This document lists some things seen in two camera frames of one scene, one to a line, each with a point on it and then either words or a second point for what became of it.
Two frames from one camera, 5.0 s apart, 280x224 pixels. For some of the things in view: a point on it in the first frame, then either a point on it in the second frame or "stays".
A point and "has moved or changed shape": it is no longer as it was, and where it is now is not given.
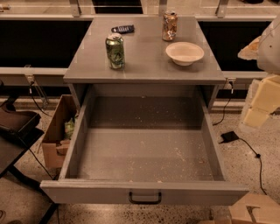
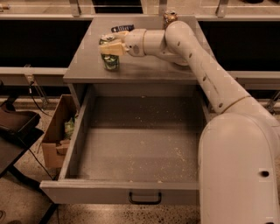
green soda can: (115, 49) has moved or changed shape
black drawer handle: (144, 201) stays
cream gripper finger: (266, 98) -> (134, 41)
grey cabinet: (145, 59) stays
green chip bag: (69, 127) stays
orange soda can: (170, 24) stays
